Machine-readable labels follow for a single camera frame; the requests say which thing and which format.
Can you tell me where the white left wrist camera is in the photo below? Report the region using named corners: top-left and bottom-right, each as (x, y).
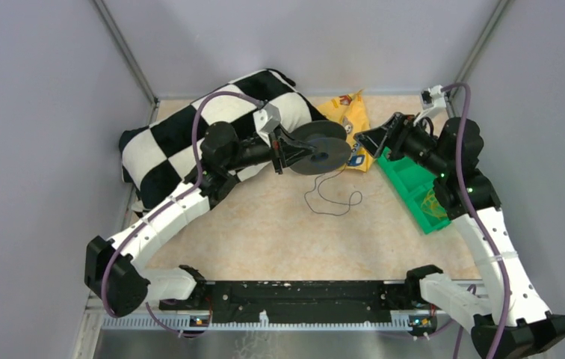
top-left (253, 102), bottom-right (281, 147)

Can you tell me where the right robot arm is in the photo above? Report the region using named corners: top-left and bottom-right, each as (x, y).
top-left (354, 113), bottom-right (565, 358)

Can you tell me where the grey plastic cable spool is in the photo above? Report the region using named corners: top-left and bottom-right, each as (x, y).
top-left (290, 120), bottom-right (352, 175)

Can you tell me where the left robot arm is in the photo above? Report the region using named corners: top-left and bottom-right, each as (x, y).
top-left (84, 120), bottom-right (331, 318)

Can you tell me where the aluminium front rail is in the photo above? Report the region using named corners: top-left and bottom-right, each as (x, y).
top-left (72, 280), bottom-right (546, 359)

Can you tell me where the blue cable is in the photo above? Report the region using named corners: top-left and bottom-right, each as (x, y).
top-left (304, 161), bottom-right (364, 217)

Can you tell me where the green three-compartment plastic bin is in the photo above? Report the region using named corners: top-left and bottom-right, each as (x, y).
top-left (376, 148), bottom-right (450, 234)

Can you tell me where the yellow cartoon print cloth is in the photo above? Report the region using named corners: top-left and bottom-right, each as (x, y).
top-left (317, 90), bottom-right (374, 173)

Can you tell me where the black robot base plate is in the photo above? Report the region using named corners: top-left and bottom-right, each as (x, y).
top-left (159, 280), bottom-right (439, 328)

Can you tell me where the black white checkered pillow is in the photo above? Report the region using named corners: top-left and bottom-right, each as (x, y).
top-left (118, 68), bottom-right (325, 212)

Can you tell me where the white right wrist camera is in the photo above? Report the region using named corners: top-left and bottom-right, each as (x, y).
top-left (413, 85), bottom-right (448, 125)

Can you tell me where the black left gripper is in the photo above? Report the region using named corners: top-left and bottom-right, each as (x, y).
top-left (224, 123), bottom-right (318, 174)

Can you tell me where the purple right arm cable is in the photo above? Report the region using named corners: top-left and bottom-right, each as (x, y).
top-left (440, 82), bottom-right (512, 359)

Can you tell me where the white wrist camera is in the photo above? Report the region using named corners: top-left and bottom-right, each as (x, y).
top-left (413, 85), bottom-right (448, 125)
top-left (253, 102), bottom-right (281, 147)

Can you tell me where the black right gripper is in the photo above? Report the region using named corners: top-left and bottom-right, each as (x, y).
top-left (353, 112), bottom-right (450, 177)

